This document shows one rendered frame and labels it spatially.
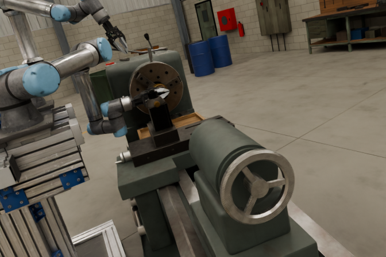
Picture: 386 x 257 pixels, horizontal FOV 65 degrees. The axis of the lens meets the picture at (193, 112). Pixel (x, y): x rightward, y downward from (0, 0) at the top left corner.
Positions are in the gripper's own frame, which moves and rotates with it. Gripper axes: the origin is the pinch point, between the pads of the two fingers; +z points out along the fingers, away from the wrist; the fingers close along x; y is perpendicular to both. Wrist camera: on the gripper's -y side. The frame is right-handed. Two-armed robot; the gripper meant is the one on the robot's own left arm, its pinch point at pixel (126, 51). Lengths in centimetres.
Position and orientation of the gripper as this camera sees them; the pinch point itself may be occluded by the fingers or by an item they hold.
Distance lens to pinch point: 175.6
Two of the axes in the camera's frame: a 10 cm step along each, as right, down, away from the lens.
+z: 5.3, 7.9, 3.2
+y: 2.6, 2.1, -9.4
